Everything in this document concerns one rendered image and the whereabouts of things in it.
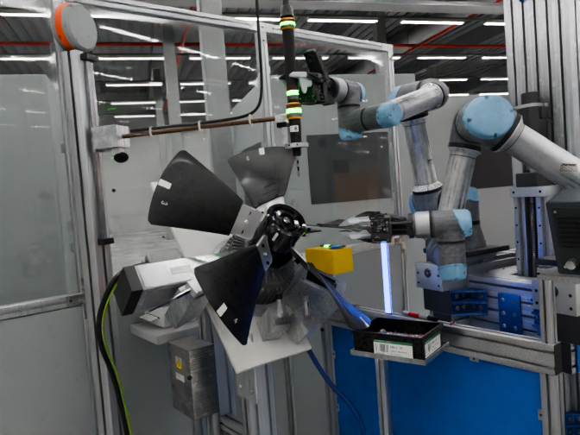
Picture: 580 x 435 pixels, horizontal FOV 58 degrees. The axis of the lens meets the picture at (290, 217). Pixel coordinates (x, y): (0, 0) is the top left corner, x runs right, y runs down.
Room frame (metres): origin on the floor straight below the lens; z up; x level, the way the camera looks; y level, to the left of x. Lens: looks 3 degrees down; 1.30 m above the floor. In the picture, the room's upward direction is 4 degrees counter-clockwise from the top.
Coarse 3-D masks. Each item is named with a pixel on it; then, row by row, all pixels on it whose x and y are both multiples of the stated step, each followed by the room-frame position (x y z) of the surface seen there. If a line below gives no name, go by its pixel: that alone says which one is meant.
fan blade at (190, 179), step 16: (176, 160) 1.41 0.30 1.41; (192, 160) 1.43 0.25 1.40; (176, 176) 1.40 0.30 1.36; (192, 176) 1.41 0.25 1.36; (208, 176) 1.42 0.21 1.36; (160, 192) 1.37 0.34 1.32; (176, 192) 1.39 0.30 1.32; (192, 192) 1.40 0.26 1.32; (208, 192) 1.41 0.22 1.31; (224, 192) 1.42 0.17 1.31; (160, 208) 1.37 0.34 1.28; (176, 208) 1.38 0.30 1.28; (192, 208) 1.39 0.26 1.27; (208, 208) 1.40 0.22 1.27; (224, 208) 1.42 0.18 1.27; (240, 208) 1.43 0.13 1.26; (160, 224) 1.36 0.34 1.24; (176, 224) 1.38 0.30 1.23; (192, 224) 1.39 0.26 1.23; (208, 224) 1.41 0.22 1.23; (224, 224) 1.41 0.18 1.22
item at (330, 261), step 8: (312, 248) 2.00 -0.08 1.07; (320, 248) 1.98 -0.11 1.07; (328, 248) 1.97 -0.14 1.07; (344, 248) 1.93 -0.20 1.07; (312, 256) 1.97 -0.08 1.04; (320, 256) 1.93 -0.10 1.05; (328, 256) 1.90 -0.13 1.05; (336, 256) 1.89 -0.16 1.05; (344, 256) 1.91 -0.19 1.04; (320, 264) 1.93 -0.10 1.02; (328, 264) 1.90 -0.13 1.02; (336, 264) 1.88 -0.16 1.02; (344, 264) 1.91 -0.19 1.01; (352, 264) 1.94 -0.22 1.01; (328, 272) 1.90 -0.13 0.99; (336, 272) 1.88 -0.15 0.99; (344, 272) 1.91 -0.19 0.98
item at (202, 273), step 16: (224, 256) 1.24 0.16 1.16; (240, 256) 1.27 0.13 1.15; (256, 256) 1.33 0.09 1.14; (208, 272) 1.18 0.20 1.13; (224, 272) 1.22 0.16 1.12; (240, 272) 1.26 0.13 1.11; (256, 272) 1.32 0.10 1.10; (208, 288) 1.17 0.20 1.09; (224, 288) 1.20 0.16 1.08; (240, 288) 1.25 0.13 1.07; (256, 288) 1.32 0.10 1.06; (240, 304) 1.24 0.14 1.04; (224, 320) 1.18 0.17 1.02; (240, 320) 1.22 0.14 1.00; (240, 336) 1.21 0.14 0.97
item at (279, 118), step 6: (276, 120) 1.52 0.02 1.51; (282, 120) 1.51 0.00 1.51; (282, 126) 1.51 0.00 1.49; (288, 126) 1.52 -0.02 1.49; (282, 132) 1.51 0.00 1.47; (288, 132) 1.52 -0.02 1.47; (282, 138) 1.51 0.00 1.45; (288, 138) 1.52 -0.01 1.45; (288, 144) 1.49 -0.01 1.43; (294, 144) 1.48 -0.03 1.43; (300, 144) 1.48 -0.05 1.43; (306, 144) 1.50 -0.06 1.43
